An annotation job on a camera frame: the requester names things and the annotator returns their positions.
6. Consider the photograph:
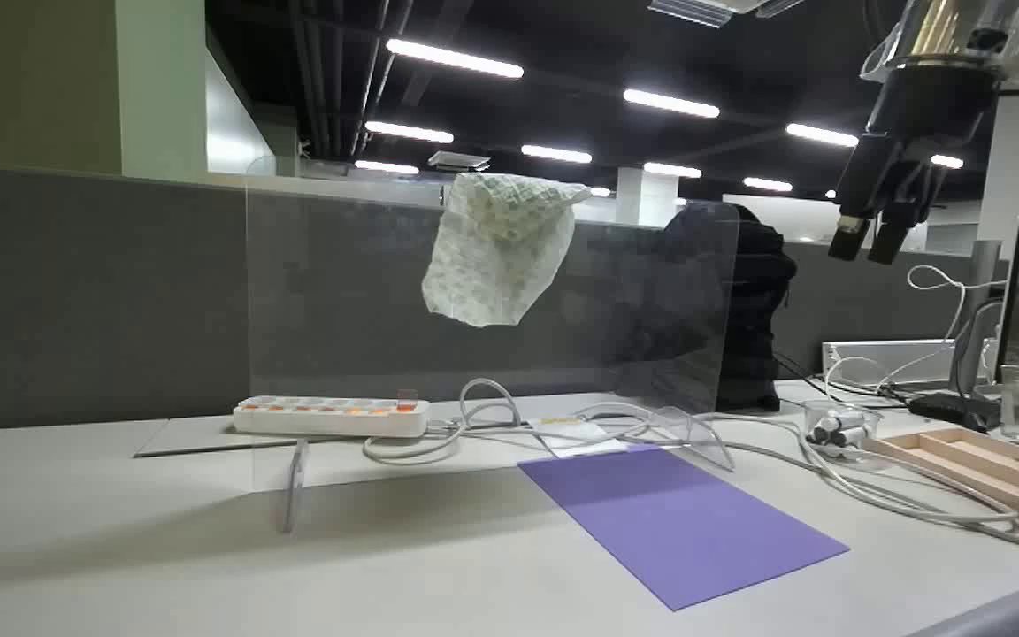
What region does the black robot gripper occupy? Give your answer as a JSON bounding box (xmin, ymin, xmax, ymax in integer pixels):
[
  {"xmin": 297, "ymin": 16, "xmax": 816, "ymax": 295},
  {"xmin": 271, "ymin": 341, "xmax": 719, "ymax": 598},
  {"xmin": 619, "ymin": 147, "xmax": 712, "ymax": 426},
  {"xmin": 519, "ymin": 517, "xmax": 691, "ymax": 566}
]
[{"xmin": 828, "ymin": 62, "xmax": 997, "ymax": 265}]

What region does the white patterned cloth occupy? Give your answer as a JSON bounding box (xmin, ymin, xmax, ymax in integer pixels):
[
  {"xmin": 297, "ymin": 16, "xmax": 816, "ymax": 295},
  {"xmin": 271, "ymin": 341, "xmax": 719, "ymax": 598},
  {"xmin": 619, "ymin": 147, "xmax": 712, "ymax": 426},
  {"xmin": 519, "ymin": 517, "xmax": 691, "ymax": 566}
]
[{"xmin": 422, "ymin": 172, "xmax": 587, "ymax": 330}]

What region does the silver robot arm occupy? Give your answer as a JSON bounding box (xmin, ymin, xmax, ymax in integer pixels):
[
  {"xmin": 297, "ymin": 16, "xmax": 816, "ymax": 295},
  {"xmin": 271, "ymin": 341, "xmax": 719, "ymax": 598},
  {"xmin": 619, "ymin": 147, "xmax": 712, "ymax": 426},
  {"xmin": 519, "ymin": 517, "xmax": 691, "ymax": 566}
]
[{"xmin": 828, "ymin": 0, "xmax": 1019, "ymax": 265}]

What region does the black office chair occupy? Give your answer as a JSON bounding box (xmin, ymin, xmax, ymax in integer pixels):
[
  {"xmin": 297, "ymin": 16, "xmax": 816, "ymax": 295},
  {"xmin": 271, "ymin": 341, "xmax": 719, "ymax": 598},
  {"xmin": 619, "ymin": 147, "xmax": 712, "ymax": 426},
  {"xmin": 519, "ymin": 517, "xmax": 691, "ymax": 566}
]
[{"xmin": 664, "ymin": 203, "xmax": 795, "ymax": 415}]

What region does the wooden tray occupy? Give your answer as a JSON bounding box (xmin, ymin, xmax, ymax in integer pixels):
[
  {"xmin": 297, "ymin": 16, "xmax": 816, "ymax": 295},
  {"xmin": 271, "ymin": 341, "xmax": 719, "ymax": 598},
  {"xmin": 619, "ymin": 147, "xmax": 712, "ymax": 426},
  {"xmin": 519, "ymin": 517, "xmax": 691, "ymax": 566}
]
[{"xmin": 881, "ymin": 428, "xmax": 1019, "ymax": 514}]

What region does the purple paper sheet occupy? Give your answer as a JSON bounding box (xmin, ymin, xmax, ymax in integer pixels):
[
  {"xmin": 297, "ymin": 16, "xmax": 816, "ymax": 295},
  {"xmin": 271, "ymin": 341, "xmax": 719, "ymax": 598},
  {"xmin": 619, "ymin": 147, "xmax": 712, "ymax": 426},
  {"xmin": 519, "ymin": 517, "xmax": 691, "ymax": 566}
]
[{"xmin": 522, "ymin": 450, "xmax": 846, "ymax": 612}]

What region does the white power strip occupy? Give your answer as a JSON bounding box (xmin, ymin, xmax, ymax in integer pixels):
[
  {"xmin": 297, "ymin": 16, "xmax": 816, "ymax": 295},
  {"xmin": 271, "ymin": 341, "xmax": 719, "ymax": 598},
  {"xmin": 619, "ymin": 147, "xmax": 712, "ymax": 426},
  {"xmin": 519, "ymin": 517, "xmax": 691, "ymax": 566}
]
[{"xmin": 231, "ymin": 397, "xmax": 427, "ymax": 439}]

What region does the grey desk partition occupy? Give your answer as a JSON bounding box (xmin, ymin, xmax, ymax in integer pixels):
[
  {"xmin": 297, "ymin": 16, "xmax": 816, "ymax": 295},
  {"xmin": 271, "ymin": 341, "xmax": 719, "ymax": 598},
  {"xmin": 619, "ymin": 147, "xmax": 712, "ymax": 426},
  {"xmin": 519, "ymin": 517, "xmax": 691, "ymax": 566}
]
[{"xmin": 0, "ymin": 160, "xmax": 1007, "ymax": 433}]

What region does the white cable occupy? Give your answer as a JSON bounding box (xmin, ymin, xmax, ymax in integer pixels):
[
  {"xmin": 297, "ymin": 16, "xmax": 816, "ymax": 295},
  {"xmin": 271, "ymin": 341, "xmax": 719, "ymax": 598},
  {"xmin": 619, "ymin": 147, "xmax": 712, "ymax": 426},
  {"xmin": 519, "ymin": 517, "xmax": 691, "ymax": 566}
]
[{"xmin": 357, "ymin": 374, "xmax": 1019, "ymax": 559}]

